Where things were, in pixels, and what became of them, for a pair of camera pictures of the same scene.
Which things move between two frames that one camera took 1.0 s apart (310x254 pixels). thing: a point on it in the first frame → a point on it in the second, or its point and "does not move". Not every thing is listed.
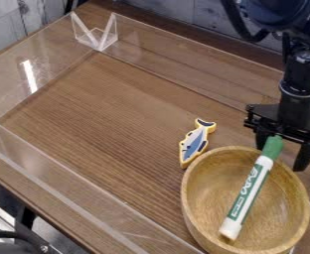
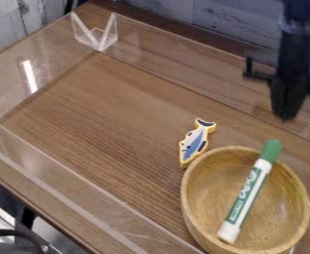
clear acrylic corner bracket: [96, 38] does not move
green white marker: [257, 173] does not move
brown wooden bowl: [211, 183] does not move
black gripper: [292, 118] → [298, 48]
